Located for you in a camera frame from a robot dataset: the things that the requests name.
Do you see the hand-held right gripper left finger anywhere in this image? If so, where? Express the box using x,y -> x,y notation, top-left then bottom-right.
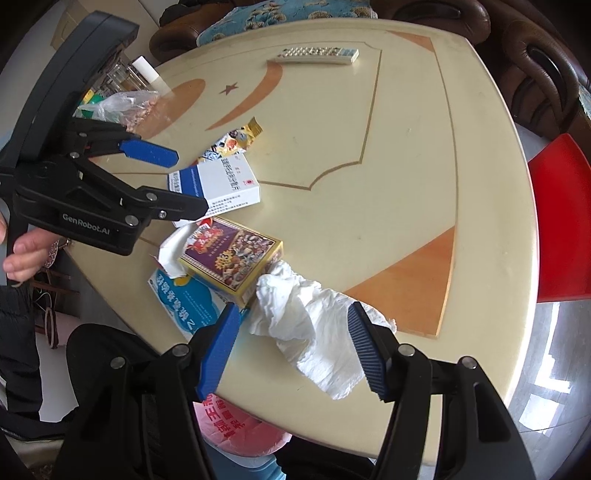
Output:
59,303 -> 243,480

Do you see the red plastic stool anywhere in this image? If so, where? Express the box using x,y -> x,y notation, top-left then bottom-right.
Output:
527,134 -> 591,304

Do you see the trash bin with pink bag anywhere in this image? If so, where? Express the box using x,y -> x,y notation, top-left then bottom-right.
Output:
193,399 -> 293,459

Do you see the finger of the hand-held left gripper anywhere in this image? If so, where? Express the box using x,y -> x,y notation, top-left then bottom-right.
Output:
55,115 -> 180,169
44,157 -> 209,228

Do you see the white tissue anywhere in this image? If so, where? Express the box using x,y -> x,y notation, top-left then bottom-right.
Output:
249,259 -> 399,401

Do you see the white plastic bottle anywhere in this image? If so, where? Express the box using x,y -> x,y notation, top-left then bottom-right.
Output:
131,55 -> 167,95

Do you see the person's left forearm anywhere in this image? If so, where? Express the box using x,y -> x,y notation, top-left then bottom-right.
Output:
0,281 -> 44,422

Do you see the clear glass jar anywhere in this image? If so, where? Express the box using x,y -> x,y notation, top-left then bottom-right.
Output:
99,60 -> 122,95

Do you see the purple yellow card box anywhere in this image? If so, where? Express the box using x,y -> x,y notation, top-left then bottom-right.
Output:
178,217 -> 284,309

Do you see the brown leather sofa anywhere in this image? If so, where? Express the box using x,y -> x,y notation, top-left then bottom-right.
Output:
150,0 -> 591,148

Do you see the clear plastic bag of peanuts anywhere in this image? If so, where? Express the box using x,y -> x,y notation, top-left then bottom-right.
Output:
76,90 -> 174,139

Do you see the yellow snack wrapper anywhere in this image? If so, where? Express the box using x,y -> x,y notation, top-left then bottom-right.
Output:
196,117 -> 265,164

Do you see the white blue-striped medicine box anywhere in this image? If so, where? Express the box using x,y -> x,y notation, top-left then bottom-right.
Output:
167,154 -> 262,228

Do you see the person's left hand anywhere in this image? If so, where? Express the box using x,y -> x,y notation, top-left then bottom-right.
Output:
0,217 -> 64,284

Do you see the white remote control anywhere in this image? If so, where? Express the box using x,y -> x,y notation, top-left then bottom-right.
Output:
268,46 -> 360,66

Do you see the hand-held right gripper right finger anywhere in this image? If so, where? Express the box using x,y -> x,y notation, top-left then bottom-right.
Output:
346,301 -> 539,480

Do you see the blue floral cushion cover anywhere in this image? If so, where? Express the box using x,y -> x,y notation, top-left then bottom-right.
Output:
198,0 -> 377,47

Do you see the blue patterned armrest cloth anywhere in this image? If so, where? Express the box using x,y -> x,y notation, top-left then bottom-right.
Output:
574,85 -> 591,121

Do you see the blue cartoon medicine box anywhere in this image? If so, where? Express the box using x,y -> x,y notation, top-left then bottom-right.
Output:
148,223 -> 242,344

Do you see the glass jar with gold lid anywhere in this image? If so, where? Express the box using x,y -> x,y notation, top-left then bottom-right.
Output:
121,59 -> 141,93

